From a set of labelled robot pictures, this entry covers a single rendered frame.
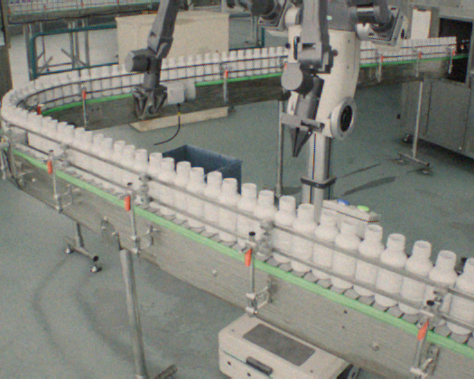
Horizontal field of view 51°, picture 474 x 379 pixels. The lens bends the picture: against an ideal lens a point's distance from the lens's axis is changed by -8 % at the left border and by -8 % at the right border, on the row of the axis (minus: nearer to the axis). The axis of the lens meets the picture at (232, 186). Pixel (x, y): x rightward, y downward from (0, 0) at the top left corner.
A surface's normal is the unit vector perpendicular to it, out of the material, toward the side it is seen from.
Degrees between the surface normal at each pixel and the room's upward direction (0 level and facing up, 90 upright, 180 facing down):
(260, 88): 91
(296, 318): 90
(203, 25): 90
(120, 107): 90
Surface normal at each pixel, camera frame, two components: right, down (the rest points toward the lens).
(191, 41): 0.51, 0.34
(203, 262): -0.66, 0.30
